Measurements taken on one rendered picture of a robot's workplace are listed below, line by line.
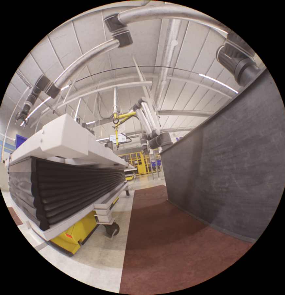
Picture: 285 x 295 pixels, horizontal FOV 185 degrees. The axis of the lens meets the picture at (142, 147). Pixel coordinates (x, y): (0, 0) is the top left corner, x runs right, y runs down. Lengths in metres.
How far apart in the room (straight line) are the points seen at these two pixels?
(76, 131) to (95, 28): 9.61
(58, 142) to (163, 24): 10.17
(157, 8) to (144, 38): 9.16
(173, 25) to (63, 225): 8.25
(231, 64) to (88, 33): 9.59
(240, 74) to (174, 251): 1.19
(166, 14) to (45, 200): 1.16
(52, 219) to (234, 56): 1.31
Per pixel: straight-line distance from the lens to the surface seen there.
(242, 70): 0.68
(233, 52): 0.74
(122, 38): 0.89
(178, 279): 0.70
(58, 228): 0.60
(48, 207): 0.57
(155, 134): 1.47
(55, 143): 0.25
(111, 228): 1.00
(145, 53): 10.16
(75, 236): 0.95
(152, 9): 0.77
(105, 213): 0.88
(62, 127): 0.25
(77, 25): 10.12
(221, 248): 0.82
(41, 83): 0.90
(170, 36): 7.72
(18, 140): 0.76
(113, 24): 0.90
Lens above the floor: 0.68
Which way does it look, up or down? 14 degrees up
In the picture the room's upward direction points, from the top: 11 degrees counter-clockwise
